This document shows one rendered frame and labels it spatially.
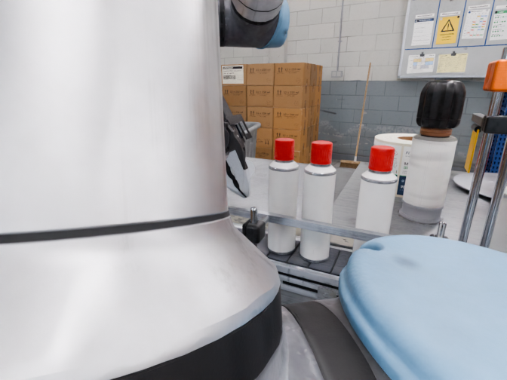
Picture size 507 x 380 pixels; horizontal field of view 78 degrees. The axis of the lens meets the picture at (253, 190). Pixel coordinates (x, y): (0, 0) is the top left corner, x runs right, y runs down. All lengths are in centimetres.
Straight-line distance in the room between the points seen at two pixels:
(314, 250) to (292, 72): 336
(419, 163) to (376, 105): 428
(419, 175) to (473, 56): 409
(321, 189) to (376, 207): 9
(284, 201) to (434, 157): 35
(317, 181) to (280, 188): 6
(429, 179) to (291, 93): 316
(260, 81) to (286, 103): 42
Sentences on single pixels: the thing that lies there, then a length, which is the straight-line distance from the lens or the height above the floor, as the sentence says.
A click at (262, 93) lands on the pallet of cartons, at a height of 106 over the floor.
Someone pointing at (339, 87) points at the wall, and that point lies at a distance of 515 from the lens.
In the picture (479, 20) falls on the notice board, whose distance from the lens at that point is 484.
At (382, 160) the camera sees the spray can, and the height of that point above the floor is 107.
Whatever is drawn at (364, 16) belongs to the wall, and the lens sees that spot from 515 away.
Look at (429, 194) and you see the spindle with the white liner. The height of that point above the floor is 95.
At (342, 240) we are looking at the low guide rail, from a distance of 59.
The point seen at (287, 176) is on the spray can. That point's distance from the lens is 52.
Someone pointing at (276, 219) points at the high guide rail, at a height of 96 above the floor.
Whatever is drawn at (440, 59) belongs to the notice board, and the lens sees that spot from 480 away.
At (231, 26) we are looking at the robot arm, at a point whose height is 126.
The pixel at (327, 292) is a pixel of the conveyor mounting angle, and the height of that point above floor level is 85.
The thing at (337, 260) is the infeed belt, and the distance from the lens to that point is 58.
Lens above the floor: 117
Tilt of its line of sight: 19 degrees down
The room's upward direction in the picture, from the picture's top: straight up
